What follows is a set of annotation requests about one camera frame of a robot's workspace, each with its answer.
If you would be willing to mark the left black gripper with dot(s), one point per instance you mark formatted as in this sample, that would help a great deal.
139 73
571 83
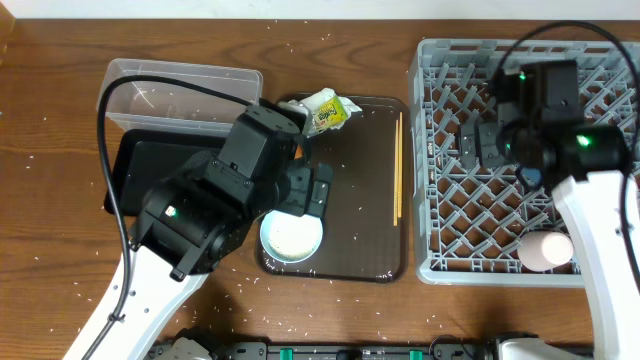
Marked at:
310 190

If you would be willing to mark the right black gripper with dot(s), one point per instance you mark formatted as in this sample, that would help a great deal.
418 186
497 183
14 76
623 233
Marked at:
480 144

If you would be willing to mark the blue plate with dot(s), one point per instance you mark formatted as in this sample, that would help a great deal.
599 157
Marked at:
530 178

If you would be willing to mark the light blue rice bowl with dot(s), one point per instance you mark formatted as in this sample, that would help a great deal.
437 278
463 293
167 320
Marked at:
290 239

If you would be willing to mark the pink cup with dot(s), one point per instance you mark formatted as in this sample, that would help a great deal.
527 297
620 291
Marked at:
545 250

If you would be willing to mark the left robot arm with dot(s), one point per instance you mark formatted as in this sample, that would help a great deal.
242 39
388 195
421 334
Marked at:
195 217

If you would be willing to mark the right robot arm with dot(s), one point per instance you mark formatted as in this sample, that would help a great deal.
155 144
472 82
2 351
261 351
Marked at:
540 124

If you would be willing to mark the grey dishwasher rack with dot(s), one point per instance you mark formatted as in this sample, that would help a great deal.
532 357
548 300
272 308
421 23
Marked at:
469 223

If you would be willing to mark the orange carrot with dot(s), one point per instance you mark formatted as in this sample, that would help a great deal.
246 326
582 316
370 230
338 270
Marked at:
299 152

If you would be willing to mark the yellow green snack packet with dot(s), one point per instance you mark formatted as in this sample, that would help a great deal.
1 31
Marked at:
330 113

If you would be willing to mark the brown serving tray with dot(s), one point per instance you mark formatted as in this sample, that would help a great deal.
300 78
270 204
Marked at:
360 242

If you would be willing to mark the white crumpled tissue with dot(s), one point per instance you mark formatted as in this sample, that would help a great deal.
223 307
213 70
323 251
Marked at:
317 99

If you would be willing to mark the silver foil wrapper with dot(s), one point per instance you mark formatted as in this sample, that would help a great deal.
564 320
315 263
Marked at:
294 106

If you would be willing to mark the right wooden chopstick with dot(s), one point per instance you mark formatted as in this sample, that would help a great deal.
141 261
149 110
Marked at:
399 165

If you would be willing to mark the wooden chopstick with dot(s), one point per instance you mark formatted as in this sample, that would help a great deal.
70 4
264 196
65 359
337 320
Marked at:
399 165
395 188

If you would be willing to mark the left wooden chopstick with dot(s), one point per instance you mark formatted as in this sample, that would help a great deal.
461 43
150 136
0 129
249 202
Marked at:
395 188

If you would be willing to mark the black plastic tray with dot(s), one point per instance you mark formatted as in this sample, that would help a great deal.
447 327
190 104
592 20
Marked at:
145 157

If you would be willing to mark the clear plastic bin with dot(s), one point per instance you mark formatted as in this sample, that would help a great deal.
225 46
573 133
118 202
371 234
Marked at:
167 108

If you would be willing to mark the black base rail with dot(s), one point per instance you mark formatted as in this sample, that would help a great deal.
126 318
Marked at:
188 349

